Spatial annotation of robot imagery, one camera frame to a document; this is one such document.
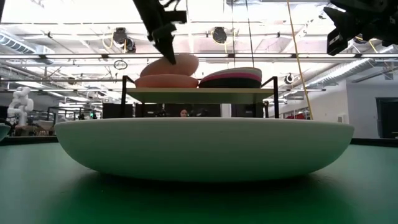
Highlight hanging wire coil ring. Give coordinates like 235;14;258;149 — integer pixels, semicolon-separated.
113;59;129;71

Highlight dark doorway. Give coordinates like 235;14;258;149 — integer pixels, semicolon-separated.
375;97;398;139

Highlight large white bowl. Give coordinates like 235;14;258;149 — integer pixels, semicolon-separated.
54;117;355;183

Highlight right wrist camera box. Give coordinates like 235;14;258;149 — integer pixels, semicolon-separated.
326;28;343;57

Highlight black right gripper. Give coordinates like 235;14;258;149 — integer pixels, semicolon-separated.
323;6;386;40

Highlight wooden shelf with black frame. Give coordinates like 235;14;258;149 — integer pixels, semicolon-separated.
120;75;280;119

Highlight pale grey-green plate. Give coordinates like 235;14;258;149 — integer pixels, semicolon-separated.
203;67;262;78

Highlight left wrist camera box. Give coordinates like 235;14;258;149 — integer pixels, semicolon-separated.
163;10;188;25

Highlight yellow hanging cable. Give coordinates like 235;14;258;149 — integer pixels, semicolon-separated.
286;0;314;121

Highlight peach plate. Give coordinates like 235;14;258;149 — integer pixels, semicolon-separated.
134;73;199;89
139;53;200;78

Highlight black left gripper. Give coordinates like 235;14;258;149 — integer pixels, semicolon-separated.
148;23;177;65

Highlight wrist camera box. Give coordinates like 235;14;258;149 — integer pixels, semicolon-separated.
326;28;343;57
163;10;188;25

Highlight dark plate with red stripe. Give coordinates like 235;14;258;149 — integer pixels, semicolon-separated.
200;72;262;84

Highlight pale blue bowl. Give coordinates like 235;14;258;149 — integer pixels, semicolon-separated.
0;123;11;142

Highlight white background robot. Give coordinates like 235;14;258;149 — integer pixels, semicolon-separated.
6;86;34;127

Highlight silver ceiling duct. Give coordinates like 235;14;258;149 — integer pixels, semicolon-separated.
306;40;398;90

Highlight black partition panel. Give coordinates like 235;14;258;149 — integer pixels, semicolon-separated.
164;103;221;118
135;103;163;118
102;103;134;119
231;103;265;119

